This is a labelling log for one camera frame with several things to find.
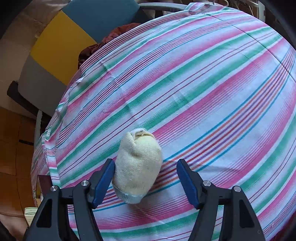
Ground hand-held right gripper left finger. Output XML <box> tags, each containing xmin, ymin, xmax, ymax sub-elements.
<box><xmin>23</xmin><ymin>159</ymin><xmax>115</xmax><ymax>241</ymax></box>

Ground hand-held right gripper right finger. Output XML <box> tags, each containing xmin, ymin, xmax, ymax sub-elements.
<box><xmin>176</xmin><ymin>159</ymin><xmax>266</xmax><ymax>241</ymax></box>

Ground cream sock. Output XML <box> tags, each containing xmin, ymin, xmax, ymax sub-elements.
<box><xmin>112</xmin><ymin>128</ymin><xmax>163</xmax><ymax>204</ymax></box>

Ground grey yellow blue chair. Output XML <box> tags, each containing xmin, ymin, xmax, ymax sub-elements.
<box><xmin>18</xmin><ymin>0</ymin><xmax>188</xmax><ymax>144</ymax></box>

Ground striped tablecloth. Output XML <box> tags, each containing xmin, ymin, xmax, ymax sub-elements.
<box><xmin>31</xmin><ymin>3</ymin><xmax>296</xmax><ymax>241</ymax></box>

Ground wooden wardrobe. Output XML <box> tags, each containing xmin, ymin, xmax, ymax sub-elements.
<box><xmin>0</xmin><ymin>107</ymin><xmax>40</xmax><ymax>216</ymax></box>

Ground dark red cloth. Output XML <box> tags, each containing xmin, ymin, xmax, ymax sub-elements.
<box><xmin>78</xmin><ymin>23</ymin><xmax>139</xmax><ymax>70</ymax></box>

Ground white packet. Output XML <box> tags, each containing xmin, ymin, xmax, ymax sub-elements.
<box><xmin>24</xmin><ymin>207</ymin><xmax>38</xmax><ymax>229</ymax></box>

